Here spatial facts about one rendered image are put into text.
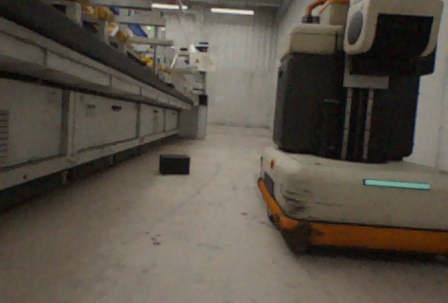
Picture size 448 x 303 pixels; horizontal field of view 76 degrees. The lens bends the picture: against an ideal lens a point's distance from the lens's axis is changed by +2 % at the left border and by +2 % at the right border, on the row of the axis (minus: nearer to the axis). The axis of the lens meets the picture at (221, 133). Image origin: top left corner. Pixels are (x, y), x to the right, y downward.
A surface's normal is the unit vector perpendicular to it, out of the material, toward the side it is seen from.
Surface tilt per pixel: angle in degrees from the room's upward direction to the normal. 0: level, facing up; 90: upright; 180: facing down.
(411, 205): 90
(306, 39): 90
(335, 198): 90
